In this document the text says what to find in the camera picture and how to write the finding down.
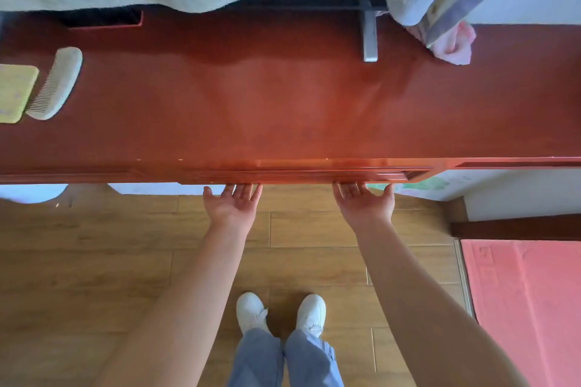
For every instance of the white plastic comb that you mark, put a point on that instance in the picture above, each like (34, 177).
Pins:
(54, 83)

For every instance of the blue trousers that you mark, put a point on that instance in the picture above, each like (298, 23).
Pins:
(286, 361)

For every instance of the white left shoe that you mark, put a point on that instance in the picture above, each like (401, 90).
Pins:
(251, 312)

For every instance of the pink floor mat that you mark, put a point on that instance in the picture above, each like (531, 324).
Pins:
(531, 309)

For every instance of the grey metal stand leg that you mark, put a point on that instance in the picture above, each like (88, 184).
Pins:
(370, 37)

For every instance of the person's right hand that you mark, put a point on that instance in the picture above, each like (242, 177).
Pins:
(363, 210)

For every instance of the pink cloth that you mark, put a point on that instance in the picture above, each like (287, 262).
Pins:
(456, 49)

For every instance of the white right shoe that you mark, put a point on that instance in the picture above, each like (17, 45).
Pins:
(312, 313)

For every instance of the yellow rectangular pad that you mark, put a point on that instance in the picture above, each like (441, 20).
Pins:
(13, 92)

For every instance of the white panel with green print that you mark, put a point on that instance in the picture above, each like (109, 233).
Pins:
(424, 187)

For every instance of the person's right forearm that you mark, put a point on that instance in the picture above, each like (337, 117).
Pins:
(422, 309)

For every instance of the person's left thumb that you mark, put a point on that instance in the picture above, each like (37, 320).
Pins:
(209, 196)

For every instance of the red wooden desk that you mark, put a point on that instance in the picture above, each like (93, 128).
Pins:
(281, 101)

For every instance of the dark wooden threshold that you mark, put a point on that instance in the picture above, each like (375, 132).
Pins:
(517, 228)

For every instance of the person's right thumb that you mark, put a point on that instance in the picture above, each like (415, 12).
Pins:
(389, 194)

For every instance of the person's left forearm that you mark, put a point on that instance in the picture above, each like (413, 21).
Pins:
(181, 309)

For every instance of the red wooden drawer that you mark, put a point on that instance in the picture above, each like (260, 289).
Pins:
(304, 171)

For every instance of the white shoe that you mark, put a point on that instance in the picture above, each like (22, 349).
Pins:
(312, 313)
(251, 312)

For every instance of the person's left hand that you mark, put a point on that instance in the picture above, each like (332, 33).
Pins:
(231, 212)

